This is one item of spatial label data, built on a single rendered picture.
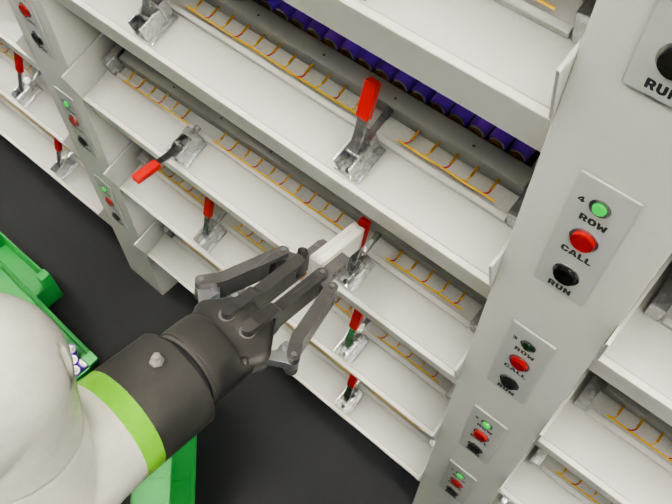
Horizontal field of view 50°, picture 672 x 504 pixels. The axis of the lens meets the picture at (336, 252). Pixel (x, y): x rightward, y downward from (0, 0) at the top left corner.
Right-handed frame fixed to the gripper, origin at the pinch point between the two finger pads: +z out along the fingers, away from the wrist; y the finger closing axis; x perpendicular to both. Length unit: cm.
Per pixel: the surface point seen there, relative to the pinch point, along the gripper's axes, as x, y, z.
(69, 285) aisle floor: -63, -60, 5
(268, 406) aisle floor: -61, -13, 12
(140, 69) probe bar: -2.6, -38.3, 7.4
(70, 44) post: -0.1, -44.6, 1.9
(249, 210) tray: -7.6, -14.8, 3.5
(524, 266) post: 15.7, 17.8, -3.3
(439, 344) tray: -7.2, 12.4, 3.9
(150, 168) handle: -5.9, -26.3, -1.5
